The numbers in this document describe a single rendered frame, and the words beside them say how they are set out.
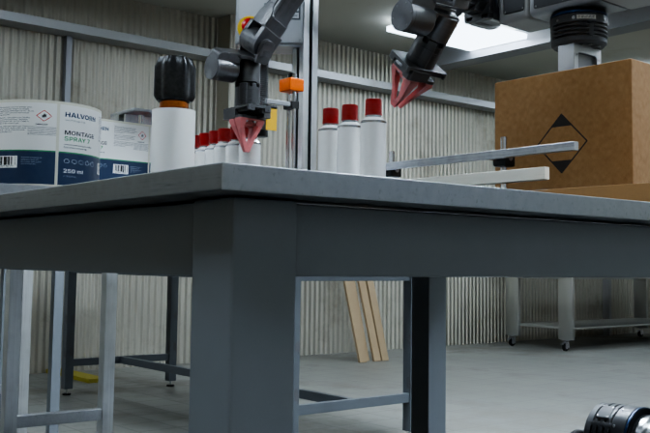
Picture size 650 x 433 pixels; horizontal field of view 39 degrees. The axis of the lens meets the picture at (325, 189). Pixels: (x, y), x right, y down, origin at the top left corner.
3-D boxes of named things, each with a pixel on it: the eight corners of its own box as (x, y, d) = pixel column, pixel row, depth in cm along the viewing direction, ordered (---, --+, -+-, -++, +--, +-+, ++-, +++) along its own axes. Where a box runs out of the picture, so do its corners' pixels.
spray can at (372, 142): (353, 202, 180) (355, 99, 181) (373, 204, 183) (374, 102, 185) (371, 201, 176) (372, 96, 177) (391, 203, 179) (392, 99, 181)
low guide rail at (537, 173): (192, 207, 226) (192, 198, 226) (195, 207, 227) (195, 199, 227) (545, 179, 142) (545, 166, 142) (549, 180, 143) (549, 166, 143)
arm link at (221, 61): (277, 42, 202) (257, 30, 208) (233, 33, 195) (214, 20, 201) (260, 93, 205) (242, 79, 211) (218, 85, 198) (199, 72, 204)
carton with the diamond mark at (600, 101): (493, 219, 178) (493, 82, 180) (568, 224, 194) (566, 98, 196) (634, 215, 155) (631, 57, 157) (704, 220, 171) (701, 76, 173)
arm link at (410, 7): (478, -20, 164) (444, -26, 170) (432, -34, 157) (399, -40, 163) (460, 45, 166) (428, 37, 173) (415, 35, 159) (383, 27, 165)
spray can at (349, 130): (331, 204, 187) (332, 104, 188) (350, 206, 190) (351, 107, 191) (347, 203, 183) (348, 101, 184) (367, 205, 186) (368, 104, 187)
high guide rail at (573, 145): (218, 187, 231) (218, 182, 231) (221, 187, 232) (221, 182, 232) (574, 149, 147) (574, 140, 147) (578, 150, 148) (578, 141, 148)
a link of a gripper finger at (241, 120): (239, 149, 201) (240, 107, 202) (221, 153, 207) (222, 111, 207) (264, 152, 205) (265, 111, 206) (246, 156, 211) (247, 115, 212)
